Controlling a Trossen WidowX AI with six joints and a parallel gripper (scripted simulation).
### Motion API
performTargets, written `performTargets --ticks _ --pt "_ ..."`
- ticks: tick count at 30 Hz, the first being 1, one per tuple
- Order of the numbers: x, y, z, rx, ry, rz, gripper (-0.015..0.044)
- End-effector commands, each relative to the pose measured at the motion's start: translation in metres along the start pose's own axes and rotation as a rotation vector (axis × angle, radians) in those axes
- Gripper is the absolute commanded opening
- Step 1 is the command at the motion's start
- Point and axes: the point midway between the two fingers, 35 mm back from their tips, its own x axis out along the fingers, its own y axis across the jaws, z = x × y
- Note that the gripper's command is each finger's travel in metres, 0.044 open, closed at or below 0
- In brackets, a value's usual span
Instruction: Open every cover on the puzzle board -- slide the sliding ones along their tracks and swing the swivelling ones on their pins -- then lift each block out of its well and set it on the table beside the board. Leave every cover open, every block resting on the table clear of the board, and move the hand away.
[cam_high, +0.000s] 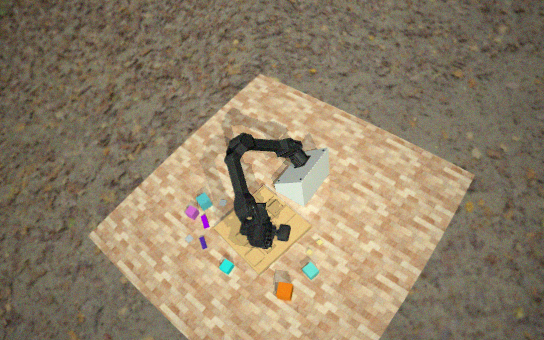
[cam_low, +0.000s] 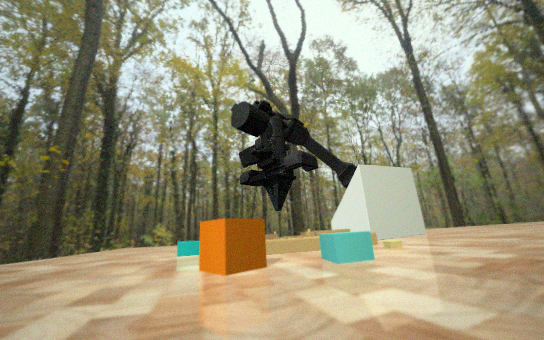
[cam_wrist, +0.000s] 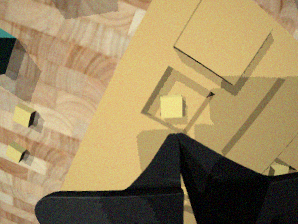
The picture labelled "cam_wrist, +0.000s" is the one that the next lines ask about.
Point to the teal square block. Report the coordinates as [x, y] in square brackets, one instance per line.
[6, 44]

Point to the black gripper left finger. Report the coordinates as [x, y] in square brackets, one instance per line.
[155, 197]

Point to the yellow cube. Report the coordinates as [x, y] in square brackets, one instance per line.
[171, 105]
[280, 169]
[15, 152]
[24, 115]

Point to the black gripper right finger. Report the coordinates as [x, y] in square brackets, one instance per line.
[223, 192]

